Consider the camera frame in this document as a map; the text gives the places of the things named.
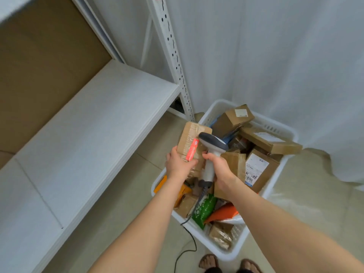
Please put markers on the person's right hand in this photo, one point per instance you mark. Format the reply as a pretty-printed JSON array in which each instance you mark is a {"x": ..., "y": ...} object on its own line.
[{"x": 224, "y": 176}]

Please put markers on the person's left hand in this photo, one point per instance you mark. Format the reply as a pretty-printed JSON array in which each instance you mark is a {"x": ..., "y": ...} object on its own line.
[{"x": 176, "y": 167}]

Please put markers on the person's left thumb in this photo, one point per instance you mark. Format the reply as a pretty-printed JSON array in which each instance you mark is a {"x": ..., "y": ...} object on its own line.
[{"x": 191, "y": 164}]

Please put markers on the person's right thumb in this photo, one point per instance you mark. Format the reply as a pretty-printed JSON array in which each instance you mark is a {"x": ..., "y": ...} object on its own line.
[{"x": 208, "y": 156}]

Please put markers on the grey white barcode scanner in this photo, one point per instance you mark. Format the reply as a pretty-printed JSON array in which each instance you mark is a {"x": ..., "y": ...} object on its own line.
[{"x": 212, "y": 142}]

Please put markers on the taped cardboard parcel red label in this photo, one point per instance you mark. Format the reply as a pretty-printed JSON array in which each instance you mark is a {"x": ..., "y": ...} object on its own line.
[{"x": 192, "y": 133}]

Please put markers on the person's right forearm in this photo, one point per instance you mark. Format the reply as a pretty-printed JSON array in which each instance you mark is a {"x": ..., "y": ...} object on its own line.
[{"x": 284, "y": 233}]

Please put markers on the person's left forearm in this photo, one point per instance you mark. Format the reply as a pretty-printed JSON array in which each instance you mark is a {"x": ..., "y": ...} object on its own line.
[{"x": 142, "y": 227}]

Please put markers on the orange yellow box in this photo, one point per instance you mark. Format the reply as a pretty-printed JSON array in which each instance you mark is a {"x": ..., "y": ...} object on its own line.
[{"x": 182, "y": 193}]

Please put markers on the plain brown cardboard box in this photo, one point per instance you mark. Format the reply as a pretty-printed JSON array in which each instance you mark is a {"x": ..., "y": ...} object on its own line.
[{"x": 237, "y": 164}]

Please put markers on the small taped brown parcel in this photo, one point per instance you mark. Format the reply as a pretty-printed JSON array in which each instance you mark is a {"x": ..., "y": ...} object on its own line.
[{"x": 186, "y": 206}]

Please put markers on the small cardboard box white label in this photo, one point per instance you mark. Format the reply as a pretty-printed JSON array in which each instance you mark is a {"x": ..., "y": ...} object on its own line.
[{"x": 231, "y": 119}]

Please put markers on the green printed bag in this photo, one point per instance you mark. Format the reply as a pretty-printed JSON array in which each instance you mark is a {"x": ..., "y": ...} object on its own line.
[{"x": 206, "y": 208}]

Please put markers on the cardboard box large white label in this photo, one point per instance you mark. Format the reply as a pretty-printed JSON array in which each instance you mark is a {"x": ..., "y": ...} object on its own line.
[{"x": 260, "y": 167}]

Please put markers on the orange plastic packet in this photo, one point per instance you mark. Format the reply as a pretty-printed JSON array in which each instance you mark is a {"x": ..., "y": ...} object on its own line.
[{"x": 223, "y": 213}]

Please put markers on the long flat cardboard box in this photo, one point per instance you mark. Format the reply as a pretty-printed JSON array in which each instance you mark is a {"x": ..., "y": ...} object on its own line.
[{"x": 270, "y": 140}]

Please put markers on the crumpled taped brown parcel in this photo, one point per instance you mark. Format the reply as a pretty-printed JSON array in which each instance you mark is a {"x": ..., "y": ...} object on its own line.
[{"x": 220, "y": 237}]

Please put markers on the white plastic basket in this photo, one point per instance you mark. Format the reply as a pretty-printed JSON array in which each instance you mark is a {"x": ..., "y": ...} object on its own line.
[{"x": 227, "y": 253}]

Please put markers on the person's left foot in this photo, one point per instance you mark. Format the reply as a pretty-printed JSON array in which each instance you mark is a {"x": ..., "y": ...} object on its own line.
[{"x": 209, "y": 260}]

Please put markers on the person's foot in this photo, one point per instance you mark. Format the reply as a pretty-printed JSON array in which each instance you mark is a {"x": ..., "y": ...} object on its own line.
[
  {"x": 248, "y": 265},
  {"x": 209, "y": 260}
]

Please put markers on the brown sandal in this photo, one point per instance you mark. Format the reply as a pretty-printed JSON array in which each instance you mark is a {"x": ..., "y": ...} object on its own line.
[
  {"x": 205, "y": 267},
  {"x": 253, "y": 269}
]

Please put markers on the white metal shelving rack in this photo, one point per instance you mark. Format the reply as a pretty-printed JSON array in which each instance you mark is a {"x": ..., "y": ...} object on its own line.
[{"x": 85, "y": 125}]

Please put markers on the person's right foot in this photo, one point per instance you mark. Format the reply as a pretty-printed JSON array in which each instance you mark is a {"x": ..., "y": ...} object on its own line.
[{"x": 248, "y": 265}]

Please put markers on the white curtain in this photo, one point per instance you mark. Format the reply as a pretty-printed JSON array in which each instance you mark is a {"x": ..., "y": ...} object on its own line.
[{"x": 270, "y": 53}]

